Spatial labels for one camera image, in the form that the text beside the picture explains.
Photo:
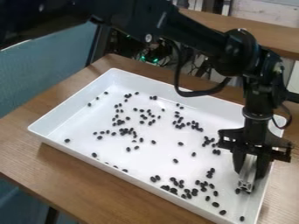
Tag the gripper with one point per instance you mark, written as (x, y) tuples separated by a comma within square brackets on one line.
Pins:
[(255, 137)]

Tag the silver metal bar tool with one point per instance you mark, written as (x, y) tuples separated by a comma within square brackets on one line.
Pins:
[(248, 175)]

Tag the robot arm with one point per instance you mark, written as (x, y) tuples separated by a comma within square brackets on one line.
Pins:
[(194, 32)]

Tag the pile of black bits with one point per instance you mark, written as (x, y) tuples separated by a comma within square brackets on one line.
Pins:
[(128, 131)]

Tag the white tray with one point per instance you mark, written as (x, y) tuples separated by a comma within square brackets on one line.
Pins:
[(155, 163)]

